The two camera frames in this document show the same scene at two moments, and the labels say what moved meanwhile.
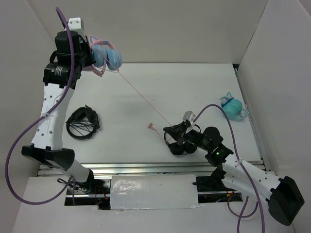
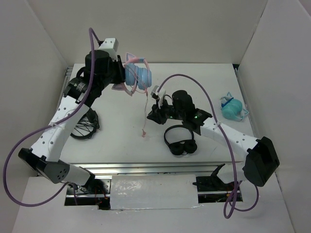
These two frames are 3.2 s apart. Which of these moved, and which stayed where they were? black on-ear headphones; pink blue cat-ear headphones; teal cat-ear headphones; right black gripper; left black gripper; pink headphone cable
Moved: pink headphone cable; pink blue cat-ear headphones; right black gripper; left black gripper
Stayed: teal cat-ear headphones; black on-ear headphones
